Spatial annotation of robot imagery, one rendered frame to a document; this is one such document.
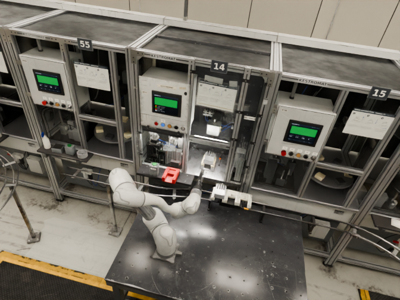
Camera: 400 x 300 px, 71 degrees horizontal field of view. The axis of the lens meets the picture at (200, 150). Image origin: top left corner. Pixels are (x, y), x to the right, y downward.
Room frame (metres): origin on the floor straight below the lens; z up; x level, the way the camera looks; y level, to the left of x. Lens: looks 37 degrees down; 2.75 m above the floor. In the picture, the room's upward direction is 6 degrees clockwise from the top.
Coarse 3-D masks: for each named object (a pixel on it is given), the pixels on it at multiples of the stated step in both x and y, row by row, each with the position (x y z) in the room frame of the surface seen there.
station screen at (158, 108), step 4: (156, 96) 2.03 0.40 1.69; (160, 96) 2.03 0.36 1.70; (164, 96) 2.02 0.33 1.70; (168, 96) 2.02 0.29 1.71; (172, 100) 2.01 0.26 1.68; (176, 100) 2.01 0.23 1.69; (156, 104) 2.03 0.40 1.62; (156, 108) 2.03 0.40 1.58; (160, 108) 2.03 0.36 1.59; (164, 108) 2.02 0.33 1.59; (168, 108) 2.01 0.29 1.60; (172, 108) 2.01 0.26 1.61; (176, 108) 2.00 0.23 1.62; (164, 112) 2.02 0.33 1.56; (168, 112) 2.01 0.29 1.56; (172, 112) 2.01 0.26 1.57; (176, 112) 2.00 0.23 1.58
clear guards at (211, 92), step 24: (216, 72) 1.99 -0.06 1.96; (240, 72) 1.97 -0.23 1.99; (192, 96) 2.02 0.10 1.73; (216, 96) 1.99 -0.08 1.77; (192, 120) 2.02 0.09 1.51; (216, 120) 1.99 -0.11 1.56; (144, 144) 2.08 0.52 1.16; (168, 144) 2.05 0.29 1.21; (216, 144) 1.98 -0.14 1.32; (240, 144) 1.95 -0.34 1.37; (240, 168) 1.94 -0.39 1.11
